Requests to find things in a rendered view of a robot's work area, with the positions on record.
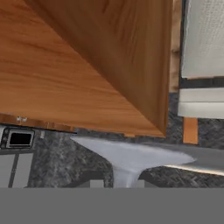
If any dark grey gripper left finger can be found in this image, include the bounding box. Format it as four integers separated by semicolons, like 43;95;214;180
62;171;115;189

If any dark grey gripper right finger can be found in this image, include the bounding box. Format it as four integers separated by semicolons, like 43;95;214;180
136;168;188;189

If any grey appliance with dark window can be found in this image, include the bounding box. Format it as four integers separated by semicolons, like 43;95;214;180
0;123;37;189

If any orange wooden table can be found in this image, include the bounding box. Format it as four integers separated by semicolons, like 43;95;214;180
0;0;174;138

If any white cushioned wooden chair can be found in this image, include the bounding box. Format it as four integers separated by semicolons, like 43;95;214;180
169;0;224;145

